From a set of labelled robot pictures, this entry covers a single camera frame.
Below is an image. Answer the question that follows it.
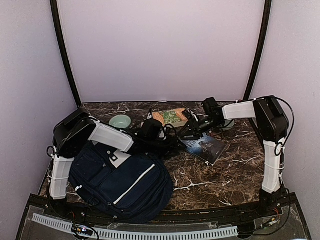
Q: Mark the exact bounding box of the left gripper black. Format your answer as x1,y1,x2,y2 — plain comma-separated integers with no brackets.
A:
146,134,187,160

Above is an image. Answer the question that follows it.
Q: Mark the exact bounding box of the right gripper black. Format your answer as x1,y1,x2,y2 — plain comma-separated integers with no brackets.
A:
178,116,224,140

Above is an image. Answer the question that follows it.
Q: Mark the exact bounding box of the orange green Treehouse paperback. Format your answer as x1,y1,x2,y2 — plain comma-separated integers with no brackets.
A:
152,108,188,128

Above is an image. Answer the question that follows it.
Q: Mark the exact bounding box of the dark blue hardcover book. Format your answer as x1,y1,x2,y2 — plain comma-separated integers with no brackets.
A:
181,133,227,166

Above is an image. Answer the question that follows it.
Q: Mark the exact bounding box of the navy blue student backpack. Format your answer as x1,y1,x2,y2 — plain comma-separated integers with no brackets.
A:
69,143,174,224

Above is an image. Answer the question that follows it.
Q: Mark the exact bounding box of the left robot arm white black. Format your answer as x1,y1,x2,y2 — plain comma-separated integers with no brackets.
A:
48,108,179,218

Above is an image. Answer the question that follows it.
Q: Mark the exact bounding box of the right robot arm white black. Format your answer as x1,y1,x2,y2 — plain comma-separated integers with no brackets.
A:
178,95,294,217

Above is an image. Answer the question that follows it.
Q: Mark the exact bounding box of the black capped marker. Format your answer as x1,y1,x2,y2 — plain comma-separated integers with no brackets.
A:
146,109,153,121

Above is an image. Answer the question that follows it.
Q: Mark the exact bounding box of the pale green bowl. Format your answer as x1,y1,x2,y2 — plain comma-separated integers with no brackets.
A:
108,114,132,129
220,119,235,132

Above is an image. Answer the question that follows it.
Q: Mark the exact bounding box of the small circuit board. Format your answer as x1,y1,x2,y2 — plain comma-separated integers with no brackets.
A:
71,224,94,237

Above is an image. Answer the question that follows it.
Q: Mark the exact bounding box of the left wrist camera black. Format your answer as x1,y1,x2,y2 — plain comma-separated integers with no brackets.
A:
140,118,163,139

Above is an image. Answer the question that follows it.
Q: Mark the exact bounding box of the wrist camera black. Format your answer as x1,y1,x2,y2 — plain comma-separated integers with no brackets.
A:
140,118,163,139
201,97,219,116

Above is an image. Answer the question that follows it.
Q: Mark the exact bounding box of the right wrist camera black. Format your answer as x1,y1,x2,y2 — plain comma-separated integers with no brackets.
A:
201,97,219,116

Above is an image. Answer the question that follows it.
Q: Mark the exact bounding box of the grey slotted cable duct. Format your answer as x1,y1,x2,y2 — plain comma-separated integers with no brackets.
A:
31,213,239,240

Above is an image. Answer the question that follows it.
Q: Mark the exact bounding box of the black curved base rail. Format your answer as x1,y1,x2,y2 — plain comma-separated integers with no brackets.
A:
26,193,297,227

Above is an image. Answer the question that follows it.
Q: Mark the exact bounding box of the right black frame post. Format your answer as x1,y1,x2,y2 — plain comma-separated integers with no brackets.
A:
243,0,272,100

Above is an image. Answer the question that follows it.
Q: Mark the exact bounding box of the black frame post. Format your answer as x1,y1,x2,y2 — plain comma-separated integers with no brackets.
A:
49,0,82,108
243,0,272,100

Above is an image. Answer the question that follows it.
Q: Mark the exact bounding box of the left black frame post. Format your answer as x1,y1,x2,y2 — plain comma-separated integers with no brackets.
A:
49,0,82,108

